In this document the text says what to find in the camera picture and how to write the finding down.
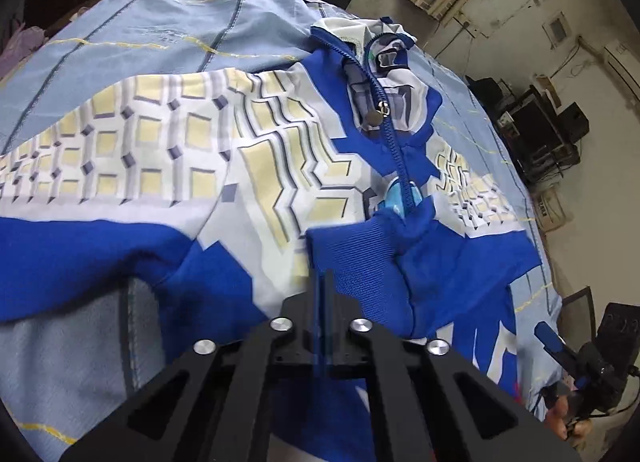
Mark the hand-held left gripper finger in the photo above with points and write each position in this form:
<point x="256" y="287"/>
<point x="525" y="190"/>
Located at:
<point x="330" y="337"/>
<point x="318" y="337"/>

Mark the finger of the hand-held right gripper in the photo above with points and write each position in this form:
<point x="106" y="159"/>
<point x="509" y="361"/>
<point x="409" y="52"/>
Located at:
<point x="550" y="337"/>

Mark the blue white patterned zip jacket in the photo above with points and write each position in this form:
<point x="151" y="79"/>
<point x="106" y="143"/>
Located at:
<point x="150" y="142"/>

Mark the purple clothes pile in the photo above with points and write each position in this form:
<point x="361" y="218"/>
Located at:
<point x="22" y="50"/>

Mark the person's right hand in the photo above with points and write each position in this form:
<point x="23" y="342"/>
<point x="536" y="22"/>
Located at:
<point x="562" y="412"/>

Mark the cardboard box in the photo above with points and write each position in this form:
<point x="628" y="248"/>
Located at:
<point x="551" y="209"/>

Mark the black equipment rack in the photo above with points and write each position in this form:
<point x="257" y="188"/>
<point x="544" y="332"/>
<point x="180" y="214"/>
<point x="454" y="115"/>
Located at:
<point x="525" y="127"/>

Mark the black speaker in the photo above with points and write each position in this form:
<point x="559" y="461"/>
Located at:
<point x="574" y="122"/>

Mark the white air conditioner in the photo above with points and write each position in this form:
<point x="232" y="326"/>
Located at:
<point x="622" y="65"/>

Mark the light blue checked bedsheet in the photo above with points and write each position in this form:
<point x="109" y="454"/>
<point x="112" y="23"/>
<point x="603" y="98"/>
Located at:
<point x="175" y="17"/>

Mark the small wall vent cover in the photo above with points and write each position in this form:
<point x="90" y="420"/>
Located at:
<point x="557" y="27"/>

